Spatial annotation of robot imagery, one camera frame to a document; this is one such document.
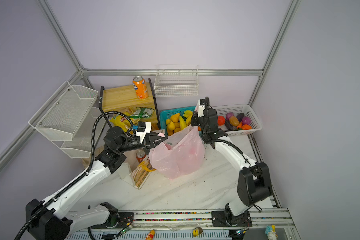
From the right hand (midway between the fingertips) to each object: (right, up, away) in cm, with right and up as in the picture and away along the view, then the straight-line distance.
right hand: (191, 111), depth 82 cm
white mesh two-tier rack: (-65, -5, -4) cm, 66 cm away
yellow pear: (-13, -8, +20) cm, 25 cm away
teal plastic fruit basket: (-18, +1, +29) cm, 34 cm away
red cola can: (-30, -25, +4) cm, 39 cm away
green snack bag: (-30, 0, +8) cm, 31 cm away
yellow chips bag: (-42, -5, +4) cm, 43 cm away
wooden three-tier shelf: (-44, +6, 0) cm, 45 cm away
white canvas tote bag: (-26, -28, -13) cm, 40 cm away
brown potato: (+32, -4, +25) cm, 41 cm away
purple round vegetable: (+41, -4, +25) cm, 49 cm away
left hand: (-11, -13, -20) cm, 27 cm away
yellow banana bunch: (-3, -4, +27) cm, 28 cm away
